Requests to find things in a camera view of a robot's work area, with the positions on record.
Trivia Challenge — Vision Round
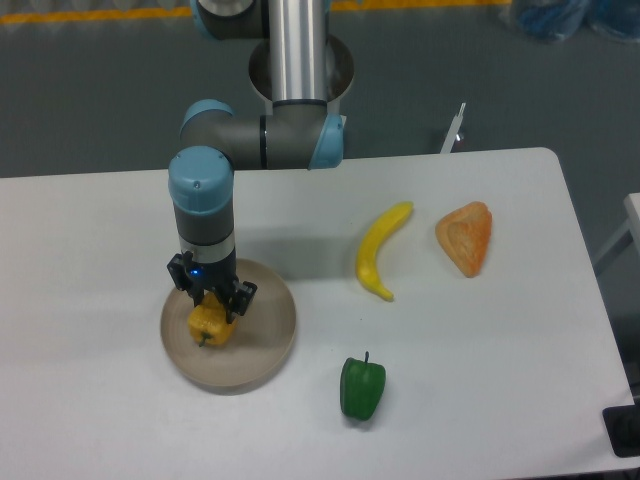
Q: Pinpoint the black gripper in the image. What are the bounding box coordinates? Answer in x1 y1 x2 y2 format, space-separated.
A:
167 250 258 324

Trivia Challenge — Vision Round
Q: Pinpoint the yellow bell pepper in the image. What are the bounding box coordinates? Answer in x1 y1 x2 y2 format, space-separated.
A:
187 293 237 347

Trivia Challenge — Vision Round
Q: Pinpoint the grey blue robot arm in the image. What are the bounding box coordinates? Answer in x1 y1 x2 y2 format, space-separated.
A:
167 1 344 323

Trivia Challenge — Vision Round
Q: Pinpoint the beige round plate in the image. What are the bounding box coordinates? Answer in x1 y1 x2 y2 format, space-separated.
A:
160 259 297 392

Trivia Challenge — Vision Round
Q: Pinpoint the green bell pepper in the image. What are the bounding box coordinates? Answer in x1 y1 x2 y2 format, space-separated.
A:
339 351 386 422

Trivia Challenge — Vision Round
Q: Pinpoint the yellow banana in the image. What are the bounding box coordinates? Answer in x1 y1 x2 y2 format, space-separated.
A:
355 201 414 302

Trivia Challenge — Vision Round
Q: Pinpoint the white furniture edge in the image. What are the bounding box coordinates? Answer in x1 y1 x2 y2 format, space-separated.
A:
591 192 639 276

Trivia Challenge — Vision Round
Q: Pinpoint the black device at table edge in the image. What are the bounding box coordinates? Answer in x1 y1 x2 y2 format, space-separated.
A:
602 404 639 458

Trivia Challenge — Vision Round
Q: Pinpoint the blue plastic bag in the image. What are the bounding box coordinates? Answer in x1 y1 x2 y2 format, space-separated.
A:
508 0 639 43

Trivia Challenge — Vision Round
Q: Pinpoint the white metal frame bar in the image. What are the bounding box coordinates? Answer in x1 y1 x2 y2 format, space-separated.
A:
440 102 466 154

